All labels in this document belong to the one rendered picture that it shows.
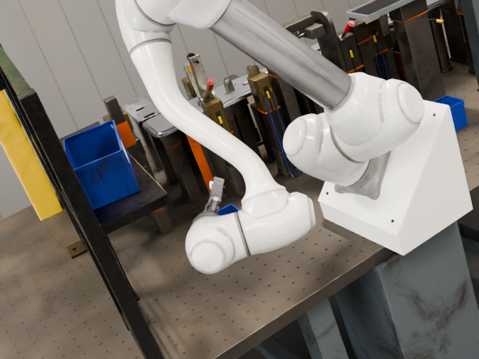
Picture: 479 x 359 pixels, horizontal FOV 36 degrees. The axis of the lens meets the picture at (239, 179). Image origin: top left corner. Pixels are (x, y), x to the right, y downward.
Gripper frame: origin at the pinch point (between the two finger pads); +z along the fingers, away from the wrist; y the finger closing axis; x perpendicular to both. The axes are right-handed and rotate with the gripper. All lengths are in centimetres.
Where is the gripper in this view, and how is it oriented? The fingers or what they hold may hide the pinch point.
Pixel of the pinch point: (207, 209)
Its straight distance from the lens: 195.3
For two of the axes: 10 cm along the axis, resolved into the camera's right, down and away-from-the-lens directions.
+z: -0.5, -2.0, 9.8
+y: -2.9, 9.4, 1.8
